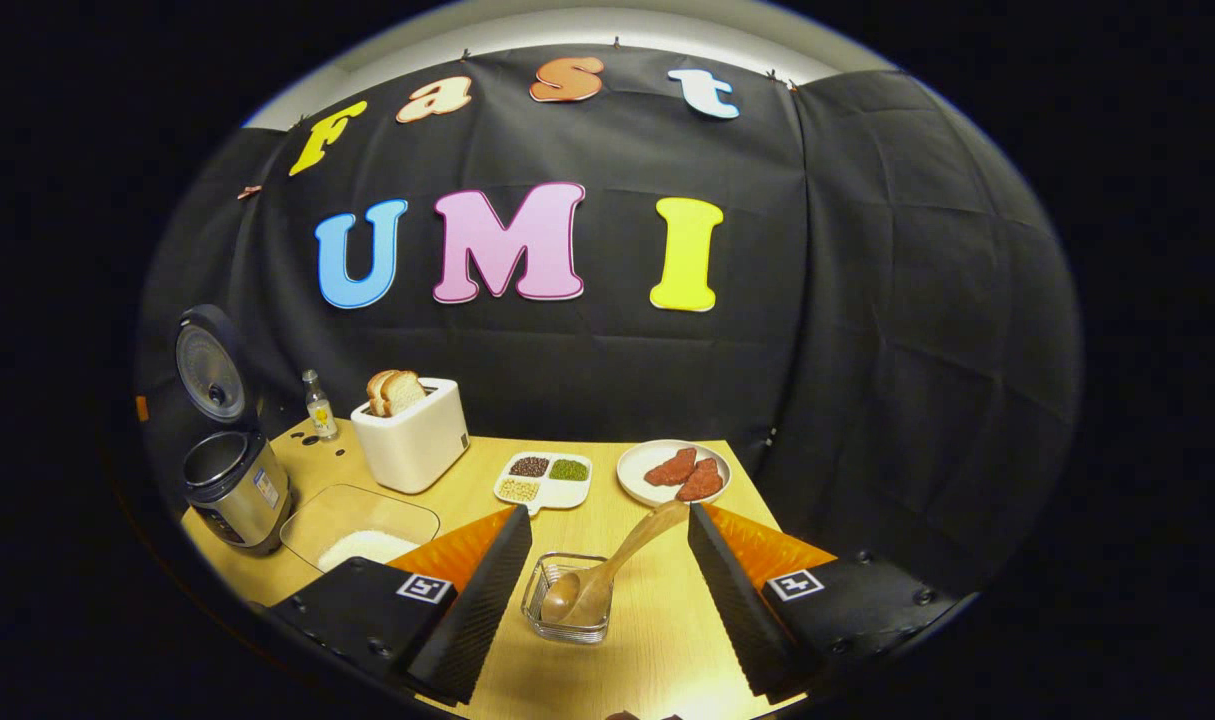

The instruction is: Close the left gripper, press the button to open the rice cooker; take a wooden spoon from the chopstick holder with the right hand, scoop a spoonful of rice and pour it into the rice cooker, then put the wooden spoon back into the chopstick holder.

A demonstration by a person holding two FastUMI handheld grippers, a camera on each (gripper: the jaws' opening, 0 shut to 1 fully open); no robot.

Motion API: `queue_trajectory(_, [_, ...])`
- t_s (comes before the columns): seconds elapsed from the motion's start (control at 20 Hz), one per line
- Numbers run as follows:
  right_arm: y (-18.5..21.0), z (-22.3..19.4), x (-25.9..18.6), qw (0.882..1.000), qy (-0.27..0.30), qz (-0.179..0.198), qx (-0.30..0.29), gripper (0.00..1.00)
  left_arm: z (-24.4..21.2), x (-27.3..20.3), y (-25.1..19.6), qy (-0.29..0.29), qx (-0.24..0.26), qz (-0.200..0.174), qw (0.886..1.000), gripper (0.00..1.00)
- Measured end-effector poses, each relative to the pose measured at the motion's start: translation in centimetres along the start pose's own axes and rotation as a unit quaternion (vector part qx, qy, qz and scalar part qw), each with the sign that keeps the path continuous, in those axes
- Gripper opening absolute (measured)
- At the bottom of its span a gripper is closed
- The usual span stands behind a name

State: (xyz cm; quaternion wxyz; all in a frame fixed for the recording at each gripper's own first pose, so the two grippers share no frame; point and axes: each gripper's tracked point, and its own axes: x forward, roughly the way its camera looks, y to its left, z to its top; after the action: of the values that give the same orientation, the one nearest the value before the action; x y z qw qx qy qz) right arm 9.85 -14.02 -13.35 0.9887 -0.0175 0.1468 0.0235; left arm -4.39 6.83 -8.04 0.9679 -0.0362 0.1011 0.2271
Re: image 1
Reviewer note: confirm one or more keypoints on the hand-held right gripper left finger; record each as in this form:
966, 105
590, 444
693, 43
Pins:
479, 610

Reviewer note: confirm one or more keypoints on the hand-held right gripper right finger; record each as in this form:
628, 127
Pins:
737, 605

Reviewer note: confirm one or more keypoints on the clear chopstick holder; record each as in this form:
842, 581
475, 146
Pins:
542, 625

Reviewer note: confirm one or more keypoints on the wooden spoon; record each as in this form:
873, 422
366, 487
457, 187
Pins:
592, 590

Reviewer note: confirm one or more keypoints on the black and silver rice cooker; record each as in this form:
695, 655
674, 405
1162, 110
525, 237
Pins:
237, 490

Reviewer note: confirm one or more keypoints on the clear plastic rice container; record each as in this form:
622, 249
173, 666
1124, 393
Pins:
347, 510

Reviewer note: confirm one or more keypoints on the red meat slice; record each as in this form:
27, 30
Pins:
672, 468
702, 482

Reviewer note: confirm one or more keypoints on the white divided dish of beans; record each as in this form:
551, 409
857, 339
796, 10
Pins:
545, 482

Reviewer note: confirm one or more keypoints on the white round plate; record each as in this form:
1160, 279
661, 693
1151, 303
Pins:
635, 475

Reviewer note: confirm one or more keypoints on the white toaster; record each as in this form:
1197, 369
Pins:
412, 445

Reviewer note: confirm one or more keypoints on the toasted bread slice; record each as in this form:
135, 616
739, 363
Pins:
405, 392
376, 392

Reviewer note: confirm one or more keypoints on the small glass bottle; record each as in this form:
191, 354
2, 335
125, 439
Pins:
320, 415

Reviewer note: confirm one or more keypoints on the black backdrop cloth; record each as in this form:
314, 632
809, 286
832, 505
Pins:
587, 360

